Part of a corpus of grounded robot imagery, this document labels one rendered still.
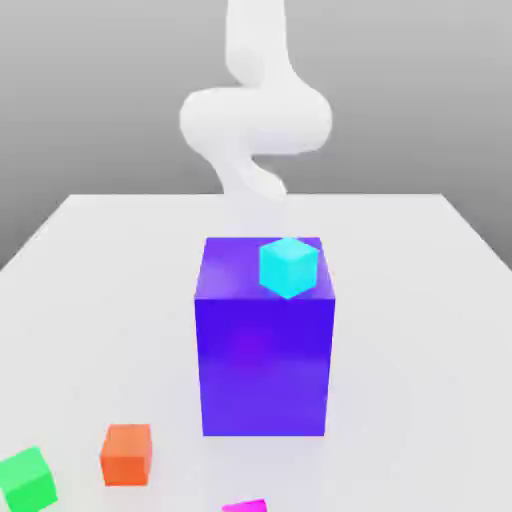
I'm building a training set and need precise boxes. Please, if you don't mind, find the small cyan cube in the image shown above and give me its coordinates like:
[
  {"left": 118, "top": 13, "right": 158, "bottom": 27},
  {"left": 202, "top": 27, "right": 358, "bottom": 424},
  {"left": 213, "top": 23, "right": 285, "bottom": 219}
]
[{"left": 258, "top": 236, "right": 321, "bottom": 301}]

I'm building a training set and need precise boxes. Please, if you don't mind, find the small orange cube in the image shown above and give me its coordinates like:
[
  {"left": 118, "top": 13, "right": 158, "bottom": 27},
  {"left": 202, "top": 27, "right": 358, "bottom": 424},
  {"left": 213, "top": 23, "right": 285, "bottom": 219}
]
[{"left": 99, "top": 423, "right": 153, "bottom": 488}]

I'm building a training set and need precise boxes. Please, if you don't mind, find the small magenta cube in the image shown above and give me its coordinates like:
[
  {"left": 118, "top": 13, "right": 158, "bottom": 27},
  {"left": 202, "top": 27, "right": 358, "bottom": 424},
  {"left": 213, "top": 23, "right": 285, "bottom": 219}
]
[{"left": 221, "top": 498, "right": 268, "bottom": 512}]

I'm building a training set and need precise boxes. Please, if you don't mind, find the small green cube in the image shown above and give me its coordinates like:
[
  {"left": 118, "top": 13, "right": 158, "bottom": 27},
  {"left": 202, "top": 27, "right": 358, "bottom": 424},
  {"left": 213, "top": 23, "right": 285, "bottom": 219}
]
[{"left": 0, "top": 445, "right": 60, "bottom": 512}]

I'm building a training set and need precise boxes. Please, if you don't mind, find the large purple box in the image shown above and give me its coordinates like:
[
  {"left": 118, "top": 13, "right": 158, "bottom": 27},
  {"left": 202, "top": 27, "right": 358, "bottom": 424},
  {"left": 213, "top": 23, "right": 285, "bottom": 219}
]
[{"left": 193, "top": 236, "right": 336, "bottom": 438}]

